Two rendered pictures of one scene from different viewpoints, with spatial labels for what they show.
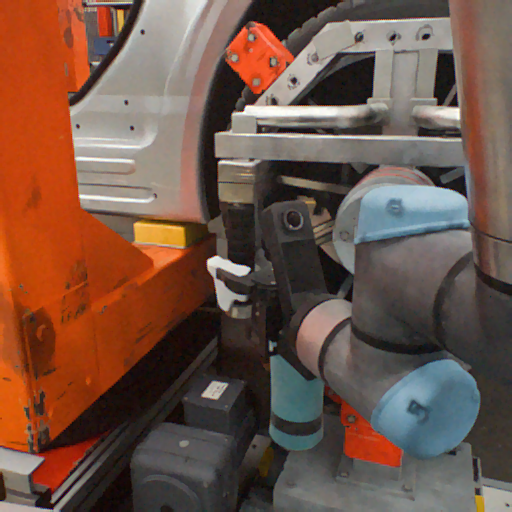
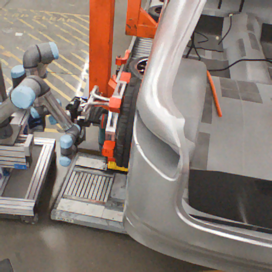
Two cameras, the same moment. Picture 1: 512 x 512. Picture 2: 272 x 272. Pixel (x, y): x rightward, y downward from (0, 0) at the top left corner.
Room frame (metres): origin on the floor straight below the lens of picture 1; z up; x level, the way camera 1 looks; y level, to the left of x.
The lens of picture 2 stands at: (0.44, -2.11, 2.28)
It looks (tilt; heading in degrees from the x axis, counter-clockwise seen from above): 42 degrees down; 77
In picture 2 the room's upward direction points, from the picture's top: 6 degrees clockwise
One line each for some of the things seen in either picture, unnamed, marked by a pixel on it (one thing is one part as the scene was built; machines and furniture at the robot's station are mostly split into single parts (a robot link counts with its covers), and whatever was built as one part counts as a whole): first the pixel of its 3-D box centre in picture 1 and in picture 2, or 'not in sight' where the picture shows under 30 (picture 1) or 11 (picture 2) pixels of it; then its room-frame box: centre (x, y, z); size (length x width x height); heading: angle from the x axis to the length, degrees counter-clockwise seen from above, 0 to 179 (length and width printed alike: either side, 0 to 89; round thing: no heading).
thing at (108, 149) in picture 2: not in sight; (108, 148); (0.70, -0.52, 0.85); 0.09 x 0.08 x 0.07; 71
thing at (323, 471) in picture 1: (380, 428); (132, 175); (0.96, -0.27, 0.32); 0.40 x 0.30 x 0.28; 71
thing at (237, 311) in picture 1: (241, 256); not in sight; (0.63, 0.02, 0.83); 0.04 x 0.04 x 0.16
